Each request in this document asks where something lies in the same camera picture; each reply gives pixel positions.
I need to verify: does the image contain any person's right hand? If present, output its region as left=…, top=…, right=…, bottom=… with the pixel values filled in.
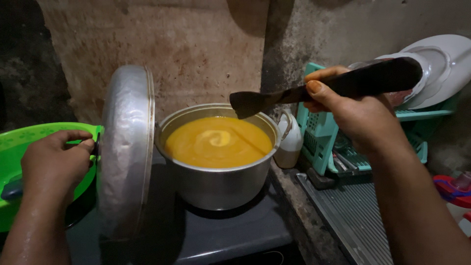
left=303, top=66, right=409, bottom=162

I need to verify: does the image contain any person's left hand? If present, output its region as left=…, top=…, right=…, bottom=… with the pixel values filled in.
left=21, top=130, right=95, bottom=210

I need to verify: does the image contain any dark wooden spatula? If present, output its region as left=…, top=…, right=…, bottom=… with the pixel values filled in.
left=230, top=57, right=423, bottom=120

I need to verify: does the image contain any aluminium pot lid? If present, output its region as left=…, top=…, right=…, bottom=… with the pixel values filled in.
left=96, top=65, right=156, bottom=241

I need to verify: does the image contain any green plastic basin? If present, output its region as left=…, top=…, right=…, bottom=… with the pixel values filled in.
left=0, top=122, right=103, bottom=233

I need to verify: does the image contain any teal plastic dish rack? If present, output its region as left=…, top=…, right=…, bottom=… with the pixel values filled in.
left=296, top=62, right=458, bottom=176

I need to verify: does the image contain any plastic oil jug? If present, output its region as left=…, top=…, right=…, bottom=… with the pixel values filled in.
left=273, top=109, right=304, bottom=169

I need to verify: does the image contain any white plate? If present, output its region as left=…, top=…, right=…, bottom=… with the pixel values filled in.
left=348, top=34, right=471, bottom=110

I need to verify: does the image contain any metal sink drainboard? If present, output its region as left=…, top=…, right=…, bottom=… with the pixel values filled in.
left=297, top=173, right=396, bottom=265

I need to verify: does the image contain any red plastic container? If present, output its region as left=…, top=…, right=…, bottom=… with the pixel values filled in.
left=433, top=171, right=471, bottom=223

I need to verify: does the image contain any yellow soup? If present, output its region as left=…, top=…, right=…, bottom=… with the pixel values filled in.
left=164, top=116, right=273, bottom=169

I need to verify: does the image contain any aluminium cooking pot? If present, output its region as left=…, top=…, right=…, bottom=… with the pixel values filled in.
left=154, top=103, right=283, bottom=211

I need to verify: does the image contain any grey stove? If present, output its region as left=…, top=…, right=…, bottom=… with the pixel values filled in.
left=64, top=147, right=295, bottom=265

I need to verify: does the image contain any dark pan handle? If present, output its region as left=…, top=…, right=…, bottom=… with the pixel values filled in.
left=1, top=178, right=23, bottom=201

